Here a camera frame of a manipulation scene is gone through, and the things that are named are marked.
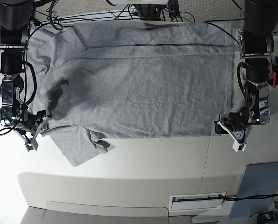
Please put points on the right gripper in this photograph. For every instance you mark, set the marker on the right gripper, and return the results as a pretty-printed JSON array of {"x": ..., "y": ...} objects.
[{"x": 35, "y": 124}]

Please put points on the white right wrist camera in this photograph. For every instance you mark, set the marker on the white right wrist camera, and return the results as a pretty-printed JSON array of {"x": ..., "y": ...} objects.
[{"x": 31, "y": 144}]

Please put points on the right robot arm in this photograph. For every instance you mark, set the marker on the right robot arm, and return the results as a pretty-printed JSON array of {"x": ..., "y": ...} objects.
[{"x": 19, "y": 84}]

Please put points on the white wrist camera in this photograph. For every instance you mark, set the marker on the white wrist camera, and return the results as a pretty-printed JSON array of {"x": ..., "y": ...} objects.
[
  {"x": 31, "y": 144},
  {"x": 239, "y": 146}
]

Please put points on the blue grey flat board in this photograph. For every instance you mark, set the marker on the blue grey flat board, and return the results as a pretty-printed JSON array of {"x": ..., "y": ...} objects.
[{"x": 258, "y": 179}]

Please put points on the black orange bar clamp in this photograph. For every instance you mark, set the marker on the black orange bar clamp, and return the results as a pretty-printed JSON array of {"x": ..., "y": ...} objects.
[{"x": 273, "y": 79}]

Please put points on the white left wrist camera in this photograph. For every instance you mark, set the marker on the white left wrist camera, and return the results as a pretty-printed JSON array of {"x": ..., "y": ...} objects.
[{"x": 239, "y": 146}]

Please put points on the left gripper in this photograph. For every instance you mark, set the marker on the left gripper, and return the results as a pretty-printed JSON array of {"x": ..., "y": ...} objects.
[{"x": 235, "y": 124}]

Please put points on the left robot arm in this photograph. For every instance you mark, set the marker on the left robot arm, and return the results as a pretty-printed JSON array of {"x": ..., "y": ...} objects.
[{"x": 255, "y": 72}]

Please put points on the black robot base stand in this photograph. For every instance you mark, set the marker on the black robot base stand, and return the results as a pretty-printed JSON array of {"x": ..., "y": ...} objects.
[{"x": 150, "y": 12}]

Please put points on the grey T-shirt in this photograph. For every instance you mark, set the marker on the grey T-shirt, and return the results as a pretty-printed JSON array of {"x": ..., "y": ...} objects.
[{"x": 130, "y": 80}]

